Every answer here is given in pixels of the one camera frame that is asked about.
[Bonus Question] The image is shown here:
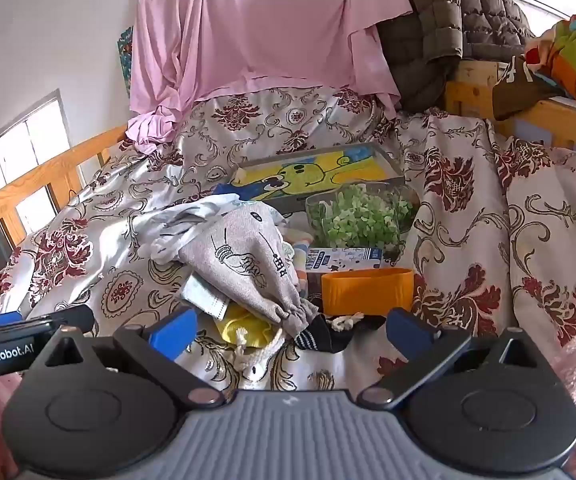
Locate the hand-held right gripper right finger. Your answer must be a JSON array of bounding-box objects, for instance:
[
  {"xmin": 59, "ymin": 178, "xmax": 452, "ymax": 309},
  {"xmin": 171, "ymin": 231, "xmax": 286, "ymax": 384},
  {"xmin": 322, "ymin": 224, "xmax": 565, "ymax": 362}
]
[{"xmin": 358, "ymin": 307, "xmax": 556, "ymax": 408}]

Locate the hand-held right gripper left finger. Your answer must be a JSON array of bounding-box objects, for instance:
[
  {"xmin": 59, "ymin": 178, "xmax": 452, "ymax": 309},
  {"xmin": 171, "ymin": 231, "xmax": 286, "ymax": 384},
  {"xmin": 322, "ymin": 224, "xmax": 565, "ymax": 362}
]
[{"xmin": 30, "ymin": 307, "xmax": 226, "ymax": 408}]

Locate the orange container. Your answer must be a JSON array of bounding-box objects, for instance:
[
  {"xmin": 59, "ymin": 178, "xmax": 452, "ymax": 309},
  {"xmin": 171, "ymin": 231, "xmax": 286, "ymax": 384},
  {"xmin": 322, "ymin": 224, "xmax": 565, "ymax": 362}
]
[{"xmin": 321, "ymin": 269, "xmax": 415, "ymax": 317}]

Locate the yellow sock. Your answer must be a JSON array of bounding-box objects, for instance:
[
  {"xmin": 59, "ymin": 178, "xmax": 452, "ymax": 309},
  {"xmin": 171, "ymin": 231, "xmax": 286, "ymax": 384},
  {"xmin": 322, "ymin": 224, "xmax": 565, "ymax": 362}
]
[{"xmin": 215, "ymin": 302, "xmax": 276, "ymax": 348}]

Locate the black striped sock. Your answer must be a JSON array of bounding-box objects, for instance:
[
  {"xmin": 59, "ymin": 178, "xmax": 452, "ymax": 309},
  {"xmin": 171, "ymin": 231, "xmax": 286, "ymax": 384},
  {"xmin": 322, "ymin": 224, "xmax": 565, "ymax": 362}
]
[{"xmin": 295, "ymin": 312, "xmax": 389, "ymax": 353}]

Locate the white printed sock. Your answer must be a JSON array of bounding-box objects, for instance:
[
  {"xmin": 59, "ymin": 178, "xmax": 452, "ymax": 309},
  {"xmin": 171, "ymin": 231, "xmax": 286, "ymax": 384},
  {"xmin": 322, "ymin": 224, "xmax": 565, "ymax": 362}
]
[{"xmin": 149, "ymin": 192, "xmax": 289, "ymax": 263}]

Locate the grey drawstring bag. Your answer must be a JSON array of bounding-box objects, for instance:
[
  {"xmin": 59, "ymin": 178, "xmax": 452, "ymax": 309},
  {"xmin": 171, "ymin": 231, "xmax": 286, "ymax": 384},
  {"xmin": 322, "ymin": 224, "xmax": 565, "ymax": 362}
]
[{"xmin": 178, "ymin": 202, "xmax": 319, "ymax": 386}]

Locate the grey tray with yellow cartoon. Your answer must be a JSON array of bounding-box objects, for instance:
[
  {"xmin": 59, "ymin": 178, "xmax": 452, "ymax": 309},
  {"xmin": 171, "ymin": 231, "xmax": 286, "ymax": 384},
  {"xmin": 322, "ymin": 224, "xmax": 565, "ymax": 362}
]
[{"xmin": 230, "ymin": 142, "xmax": 406, "ymax": 213}]

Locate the grey face mask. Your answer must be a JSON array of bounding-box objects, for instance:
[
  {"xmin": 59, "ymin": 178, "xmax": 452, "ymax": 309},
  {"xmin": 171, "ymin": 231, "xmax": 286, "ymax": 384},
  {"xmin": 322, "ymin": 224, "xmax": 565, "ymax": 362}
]
[{"xmin": 180, "ymin": 275, "xmax": 231, "ymax": 321}]

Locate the blue and white box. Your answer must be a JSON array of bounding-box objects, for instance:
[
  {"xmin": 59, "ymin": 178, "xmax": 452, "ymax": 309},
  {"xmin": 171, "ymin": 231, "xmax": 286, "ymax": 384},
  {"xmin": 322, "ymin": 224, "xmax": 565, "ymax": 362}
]
[{"xmin": 305, "ymin": 247, "xmax": 383, "ymax": 273}]

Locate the green plant in clear bag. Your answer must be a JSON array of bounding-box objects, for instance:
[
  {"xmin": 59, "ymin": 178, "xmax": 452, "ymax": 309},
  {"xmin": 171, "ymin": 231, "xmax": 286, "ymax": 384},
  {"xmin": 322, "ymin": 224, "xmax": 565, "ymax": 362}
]
[{"xmin": 305, "ymin": 184, "xmax": 421, "ymax": 263}]

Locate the floral satin blanket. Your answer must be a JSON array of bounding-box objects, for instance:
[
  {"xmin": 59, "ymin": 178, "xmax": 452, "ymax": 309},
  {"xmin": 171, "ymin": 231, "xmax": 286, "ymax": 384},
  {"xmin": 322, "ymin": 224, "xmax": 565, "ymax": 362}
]
[{"xmin": 0, "ymin": 85, "xmax": 576, "ymax": 396}]

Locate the white window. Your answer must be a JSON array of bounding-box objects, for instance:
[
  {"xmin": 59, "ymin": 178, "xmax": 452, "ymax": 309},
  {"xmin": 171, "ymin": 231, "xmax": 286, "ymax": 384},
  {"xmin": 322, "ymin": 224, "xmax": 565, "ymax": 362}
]
[{"xmin": 0, "ymin": 89, "xmax": 76, "ymax": 261}]

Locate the colourful patchwork cloth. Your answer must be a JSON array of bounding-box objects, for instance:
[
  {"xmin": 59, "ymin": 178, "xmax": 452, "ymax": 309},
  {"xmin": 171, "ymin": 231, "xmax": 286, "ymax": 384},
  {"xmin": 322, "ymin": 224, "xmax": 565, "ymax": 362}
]
[{"xmin": 492, "ymin": 14, "xmax": 576, "ymax": 121}]

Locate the pink sheet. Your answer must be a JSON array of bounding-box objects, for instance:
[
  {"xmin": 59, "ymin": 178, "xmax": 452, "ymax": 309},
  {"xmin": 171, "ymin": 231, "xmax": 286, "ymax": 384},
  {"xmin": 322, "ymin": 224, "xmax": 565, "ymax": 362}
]
[{"xmin": 125, "ymin": 0, "xmax": 413, "ymax": 156}]

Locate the wooden bed frame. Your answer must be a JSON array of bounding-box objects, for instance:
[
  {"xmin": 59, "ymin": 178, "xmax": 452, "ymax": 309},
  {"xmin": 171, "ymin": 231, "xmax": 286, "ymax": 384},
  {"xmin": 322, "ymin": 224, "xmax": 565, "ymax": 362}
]
[{"xmin": 442, "ymin": 60, "xmax": 576, "ymax": 158}]

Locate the teal wall poster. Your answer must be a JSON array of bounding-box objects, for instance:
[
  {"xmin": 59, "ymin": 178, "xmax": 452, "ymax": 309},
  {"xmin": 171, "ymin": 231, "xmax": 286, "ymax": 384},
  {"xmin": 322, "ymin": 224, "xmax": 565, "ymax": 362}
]
[{"xmin": 117, "ymin": 25, "xmax": 134, "ymax": 98}]

